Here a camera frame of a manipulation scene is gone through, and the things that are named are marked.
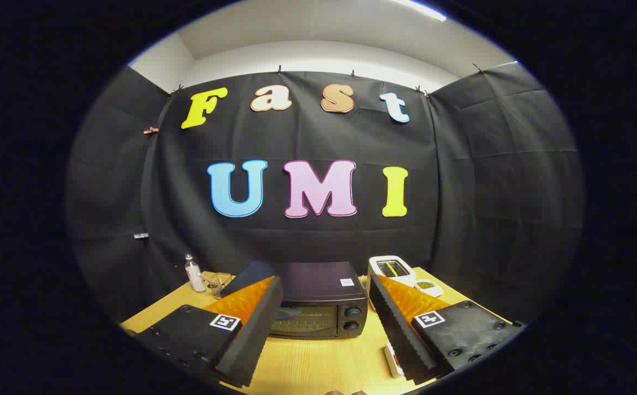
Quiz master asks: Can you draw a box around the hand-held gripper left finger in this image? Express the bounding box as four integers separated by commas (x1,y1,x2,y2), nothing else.
132,276,285,388

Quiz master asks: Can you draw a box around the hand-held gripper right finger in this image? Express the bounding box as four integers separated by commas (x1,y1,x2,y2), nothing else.
369,273,527,386

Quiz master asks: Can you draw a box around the black toaster oven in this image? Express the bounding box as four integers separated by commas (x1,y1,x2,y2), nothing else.
220,261,368,340

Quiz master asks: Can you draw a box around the white rectangular food tray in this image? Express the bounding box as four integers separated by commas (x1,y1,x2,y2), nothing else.
384,341,405,379

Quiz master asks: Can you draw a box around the white pop-up toaster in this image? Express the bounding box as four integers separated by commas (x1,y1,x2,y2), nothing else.
366,256,417,311

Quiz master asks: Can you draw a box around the white divided dish with beans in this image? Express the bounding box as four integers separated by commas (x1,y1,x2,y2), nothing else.
414,279,444,298

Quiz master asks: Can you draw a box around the clear plastic bottle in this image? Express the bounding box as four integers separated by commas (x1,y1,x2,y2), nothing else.
185,254,207,292

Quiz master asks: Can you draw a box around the small wire basket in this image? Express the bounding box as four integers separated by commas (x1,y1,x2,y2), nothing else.
203,272,237,300

